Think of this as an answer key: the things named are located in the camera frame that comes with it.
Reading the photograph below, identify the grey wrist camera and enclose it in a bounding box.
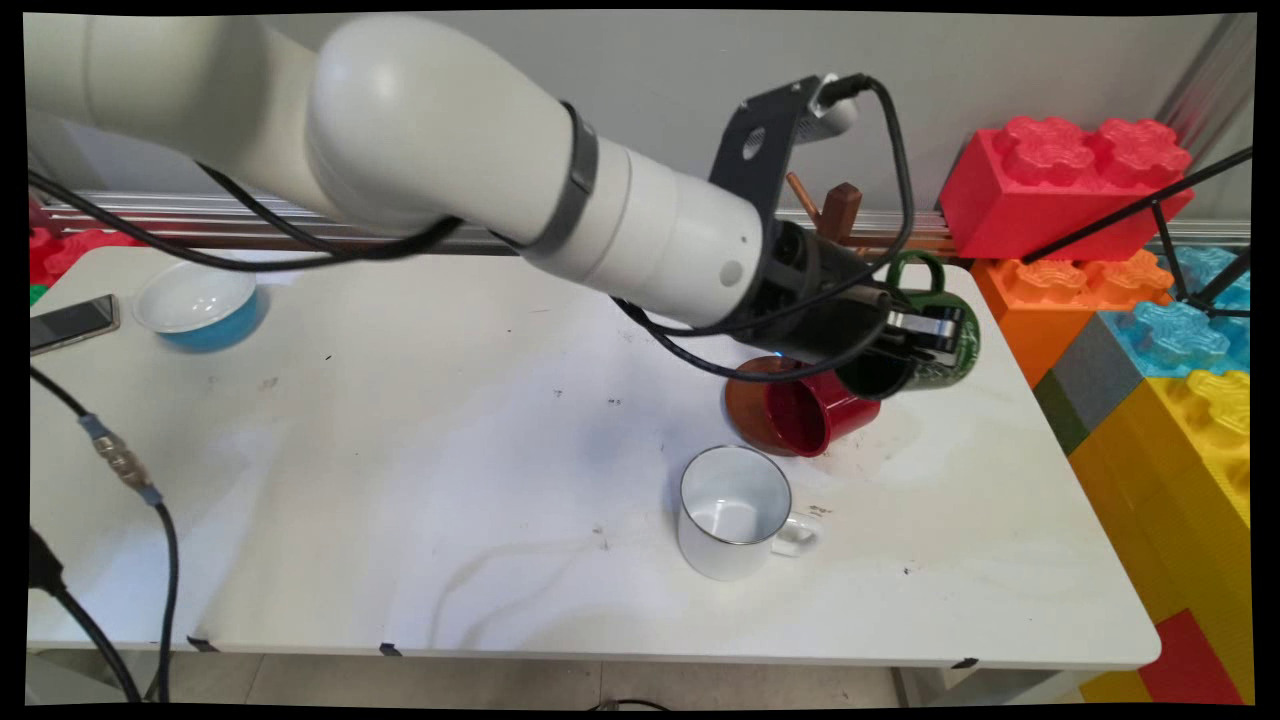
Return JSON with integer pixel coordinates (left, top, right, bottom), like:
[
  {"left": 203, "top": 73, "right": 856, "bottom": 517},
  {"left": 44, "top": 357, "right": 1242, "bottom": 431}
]
[{"left": 800, "top": 74, "right": 862, "bottom": 147}]

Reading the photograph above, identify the red enamel mug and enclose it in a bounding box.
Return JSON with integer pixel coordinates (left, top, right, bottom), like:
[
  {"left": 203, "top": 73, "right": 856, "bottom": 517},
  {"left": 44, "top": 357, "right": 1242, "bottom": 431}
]
[{"left": 763, "top": 368, "right": 884, "bottom": 460}]

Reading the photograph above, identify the big red toy block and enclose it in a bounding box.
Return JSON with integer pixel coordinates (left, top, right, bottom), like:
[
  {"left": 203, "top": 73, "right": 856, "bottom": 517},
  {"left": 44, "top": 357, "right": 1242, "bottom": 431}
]
[{"left": 938, "top": 117, "right": 1195, "bottom": 265}]

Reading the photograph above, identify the black camera cable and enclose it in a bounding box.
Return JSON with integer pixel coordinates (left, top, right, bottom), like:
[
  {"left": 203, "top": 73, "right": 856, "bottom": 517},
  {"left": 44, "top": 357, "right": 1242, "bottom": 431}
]
[{"left": 25, "top": 74, "right": 918, "bottom": 384}]

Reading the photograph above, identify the grey cable strap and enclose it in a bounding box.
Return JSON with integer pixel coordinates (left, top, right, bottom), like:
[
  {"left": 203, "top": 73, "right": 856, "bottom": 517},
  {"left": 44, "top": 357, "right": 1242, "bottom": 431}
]
[{"left": 545, "top": 100, "right": 602, "bottom": 253}]

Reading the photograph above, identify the black tripod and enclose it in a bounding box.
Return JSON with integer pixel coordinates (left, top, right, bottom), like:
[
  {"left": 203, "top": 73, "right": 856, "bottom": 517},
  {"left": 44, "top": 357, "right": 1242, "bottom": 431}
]
[{"left": 1020, "top": 148, "right": 1254, "bottom": 322}]

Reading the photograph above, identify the black smartphone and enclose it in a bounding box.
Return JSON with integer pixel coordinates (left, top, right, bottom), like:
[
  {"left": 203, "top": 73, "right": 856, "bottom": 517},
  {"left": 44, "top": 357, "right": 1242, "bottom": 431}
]
[{"left": 30, "top": 293, "right": 122, "bottom": 358}]

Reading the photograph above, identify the blue bowl white inside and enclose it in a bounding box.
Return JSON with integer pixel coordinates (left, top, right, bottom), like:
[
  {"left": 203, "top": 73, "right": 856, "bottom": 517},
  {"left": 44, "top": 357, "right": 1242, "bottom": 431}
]
[{"left": 132, "top": 258, "right": 270, "bottom": 353}]

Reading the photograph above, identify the red studded toy block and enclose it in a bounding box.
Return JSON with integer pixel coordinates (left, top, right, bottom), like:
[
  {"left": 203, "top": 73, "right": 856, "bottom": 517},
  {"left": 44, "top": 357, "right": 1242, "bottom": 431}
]
[{"left": 30, "top": 227, "right": 151, "bottom": 287}]

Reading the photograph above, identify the cable with metal connector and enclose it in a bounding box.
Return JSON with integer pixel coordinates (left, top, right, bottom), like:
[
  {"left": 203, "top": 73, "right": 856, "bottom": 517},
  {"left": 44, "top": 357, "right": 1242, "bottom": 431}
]
[{"left": 29, "top": 365, "right": 181, "bottom": 704}]

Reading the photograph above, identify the thick black cable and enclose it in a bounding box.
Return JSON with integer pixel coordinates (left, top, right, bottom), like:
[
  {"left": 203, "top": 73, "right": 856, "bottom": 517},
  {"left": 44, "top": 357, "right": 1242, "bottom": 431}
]
[{"left": 28, "top": 525, "right": 144, "bottom": 704}]

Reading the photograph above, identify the big orange toy block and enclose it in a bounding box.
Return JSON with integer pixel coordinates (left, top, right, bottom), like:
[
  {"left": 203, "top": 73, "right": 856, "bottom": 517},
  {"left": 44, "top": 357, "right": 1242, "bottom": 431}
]
[{"left": 970, "top": 250, "right": 1174, "bottom": 390}]

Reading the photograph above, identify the green enamel mug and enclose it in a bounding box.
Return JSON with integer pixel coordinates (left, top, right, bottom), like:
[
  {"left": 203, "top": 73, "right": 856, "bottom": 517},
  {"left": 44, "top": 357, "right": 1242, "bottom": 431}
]
[{"left": 834, "top": 250, "right": 983, "bottom": 402}]

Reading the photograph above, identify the big yellow toy block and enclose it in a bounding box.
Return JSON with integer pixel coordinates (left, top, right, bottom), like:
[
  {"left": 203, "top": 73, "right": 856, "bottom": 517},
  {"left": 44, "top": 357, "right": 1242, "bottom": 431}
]
[{"left": 1068, "top": 370, "right": 1252, "bottom": 704}]

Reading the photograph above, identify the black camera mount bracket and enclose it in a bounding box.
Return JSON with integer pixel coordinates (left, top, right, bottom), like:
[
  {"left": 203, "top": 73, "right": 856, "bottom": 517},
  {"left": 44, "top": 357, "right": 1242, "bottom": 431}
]
[{"left": 707, "top": 75, "right": 824, "bottom": 238}]

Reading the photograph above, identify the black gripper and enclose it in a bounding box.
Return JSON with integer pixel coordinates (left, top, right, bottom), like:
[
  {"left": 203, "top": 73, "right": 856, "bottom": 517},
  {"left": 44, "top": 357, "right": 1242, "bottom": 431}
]
[{"left": 745, "top": 220, "right": 968, "bottom": 367}]

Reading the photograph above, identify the big light blue toy block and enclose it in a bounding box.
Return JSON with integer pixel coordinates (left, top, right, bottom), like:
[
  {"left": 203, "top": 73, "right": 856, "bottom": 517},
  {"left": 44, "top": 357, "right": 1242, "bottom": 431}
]
[{"left": 1098, "top": 245, "right": 1252, "bottom": 382}]

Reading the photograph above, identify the big grey toy block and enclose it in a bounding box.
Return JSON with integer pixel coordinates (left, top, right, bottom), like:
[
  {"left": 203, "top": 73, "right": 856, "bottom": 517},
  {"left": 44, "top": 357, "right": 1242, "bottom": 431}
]
[{"left": 1032, "top": 314, "right": 1147, "bottom": 457}]

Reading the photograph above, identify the brown wooden mug tree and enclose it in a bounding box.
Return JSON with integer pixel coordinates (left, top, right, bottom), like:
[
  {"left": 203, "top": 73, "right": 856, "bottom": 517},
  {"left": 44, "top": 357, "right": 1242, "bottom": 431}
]
[{"left": 725, "top": 172, "right": 906, "bottom": 458}]

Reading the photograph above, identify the aluminium rail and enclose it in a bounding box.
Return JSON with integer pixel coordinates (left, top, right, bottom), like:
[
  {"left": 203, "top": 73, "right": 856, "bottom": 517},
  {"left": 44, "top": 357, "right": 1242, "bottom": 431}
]
[{"left": 40, "top": 187, "right": 1252, "bottom": 264}]

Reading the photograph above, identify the flat red toy block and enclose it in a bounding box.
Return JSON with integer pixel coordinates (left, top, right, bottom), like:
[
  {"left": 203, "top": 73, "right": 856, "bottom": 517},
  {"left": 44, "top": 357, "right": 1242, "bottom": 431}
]
[{"left": 1136, "top": 609, "right": 1242, "bottom": 706}]

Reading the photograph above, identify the white enamel mug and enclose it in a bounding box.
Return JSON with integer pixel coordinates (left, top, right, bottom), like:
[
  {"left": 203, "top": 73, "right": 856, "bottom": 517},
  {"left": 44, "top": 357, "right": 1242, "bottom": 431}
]
[{"left": 677, "top": 444, "right": 825, "bottom": 584}]

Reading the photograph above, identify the aluminium upright profile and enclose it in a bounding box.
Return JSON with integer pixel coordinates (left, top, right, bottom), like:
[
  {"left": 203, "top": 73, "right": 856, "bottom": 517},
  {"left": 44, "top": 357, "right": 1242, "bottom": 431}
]
[{"left": 1153, "top": 14, "right": 1257, "bottom": 219}]

